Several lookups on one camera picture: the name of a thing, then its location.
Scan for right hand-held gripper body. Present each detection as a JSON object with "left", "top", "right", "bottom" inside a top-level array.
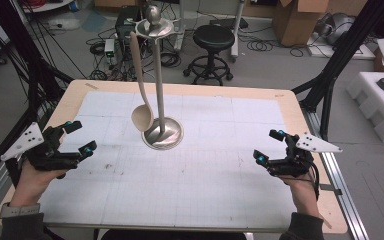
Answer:
[{"left": 264, "top": 131, "right": 344, "bottom": 179}]

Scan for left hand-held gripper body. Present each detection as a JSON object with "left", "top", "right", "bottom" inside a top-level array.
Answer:
[{"left": 0, "top": 122, "right": 83, "bottom": 180}]

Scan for wooden spoon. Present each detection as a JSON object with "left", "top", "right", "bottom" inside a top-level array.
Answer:
[{"left": 128, "top": 30, "right": 156, "bottom": 134}]

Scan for metal utensil stand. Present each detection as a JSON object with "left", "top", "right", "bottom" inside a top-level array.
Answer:
[{"left": 125, "top": 4, "right": 185, "bottom": 151}]

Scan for person's left hand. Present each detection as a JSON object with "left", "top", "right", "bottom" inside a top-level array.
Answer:
[{"left": 9, "top": 160, "right": 70, "bottom": 208}]

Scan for person's right hand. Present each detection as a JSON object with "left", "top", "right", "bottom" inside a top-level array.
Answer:
[{"left": 279, "top": 169, "right": 321, "bottom": 220}]

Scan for white grid mat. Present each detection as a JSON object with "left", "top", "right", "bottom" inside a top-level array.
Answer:
[{"left": 39, "top": 90, "right": 302, "bottom": 230}]

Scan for grey wristwatch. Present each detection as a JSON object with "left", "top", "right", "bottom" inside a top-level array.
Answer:
[{"left": 0, "top": 201, "right": 42, "bottom": 220}]

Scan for small grey power box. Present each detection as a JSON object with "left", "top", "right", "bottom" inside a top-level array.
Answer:
[{"left": 103, "top": 38, "right": 116, "bottom": 58}]

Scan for white foam block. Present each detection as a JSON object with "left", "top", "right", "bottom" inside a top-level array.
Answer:
[{"left": 346, "top": 71, "right": 384, "bottom": 144}]

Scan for cardboard box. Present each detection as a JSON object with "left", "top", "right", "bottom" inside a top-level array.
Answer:
[{"left": 272, "top": 0, "right": 332, "bottom": 48}]

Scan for black round stool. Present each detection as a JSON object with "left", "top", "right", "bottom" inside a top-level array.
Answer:
[{"left": 182, "top": 24, "right": 236, "bottom": 86}]

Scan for black computer tower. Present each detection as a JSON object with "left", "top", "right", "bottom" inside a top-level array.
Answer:
[{"left": 114, "top": 5, "right": 145, "bottom": 52}]

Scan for grey rounded device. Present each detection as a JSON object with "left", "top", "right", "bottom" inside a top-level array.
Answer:
[{"left": 315, "top": 12, "right": 356, "bottom": 46}]

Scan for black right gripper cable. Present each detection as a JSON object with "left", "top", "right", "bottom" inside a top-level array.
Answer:
[{"left": 281, "top": 165, "right": 322, "bottom": 201}]

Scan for black frame with cables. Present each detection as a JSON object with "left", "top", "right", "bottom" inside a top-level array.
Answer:
[{"left": 0, "top": 0, "right": 75, "bottom": 189}]

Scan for aluminium rail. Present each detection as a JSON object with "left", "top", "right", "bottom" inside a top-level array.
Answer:
[{"left": 300, "top": 105, "right": 370, "bottom": 240}]

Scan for black coiled floor cable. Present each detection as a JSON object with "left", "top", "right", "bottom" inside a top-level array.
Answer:
[{"left": 245, "top": 34, "right": 275, "bottom": 53}]

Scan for black frame strut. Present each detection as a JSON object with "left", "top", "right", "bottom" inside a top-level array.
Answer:
[{"left": 291, "top": 0, "right": 384, "bottom": 136}]

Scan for white metal post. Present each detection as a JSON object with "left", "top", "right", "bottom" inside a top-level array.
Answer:
[{"left": 230, "top": 0, "right": 248, "bottom": 63}]

